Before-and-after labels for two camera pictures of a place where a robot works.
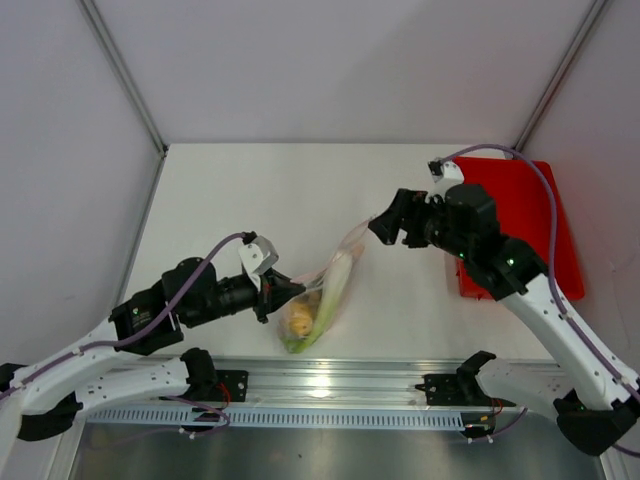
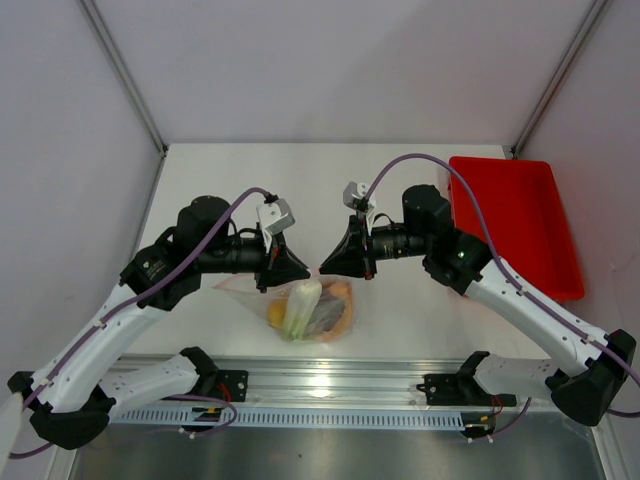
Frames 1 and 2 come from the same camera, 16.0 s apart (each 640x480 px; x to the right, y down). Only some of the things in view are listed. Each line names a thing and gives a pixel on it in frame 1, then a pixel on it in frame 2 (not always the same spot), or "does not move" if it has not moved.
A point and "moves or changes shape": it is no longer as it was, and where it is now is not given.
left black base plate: [235, 382] does not move
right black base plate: [458, 390] does not move
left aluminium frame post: [105, 38] does not move
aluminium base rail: [311, 383] does not move
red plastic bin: [518, 196] does not move
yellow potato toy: [300, 319] -> [276, 312]
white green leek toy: [339, 280] -> [301, 300]
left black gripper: [275, 291] -> [279, 264]
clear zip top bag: [306, 315] moves or changes shape
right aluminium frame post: [588, 21] does not move
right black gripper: [397, 216] -> [349, 259]
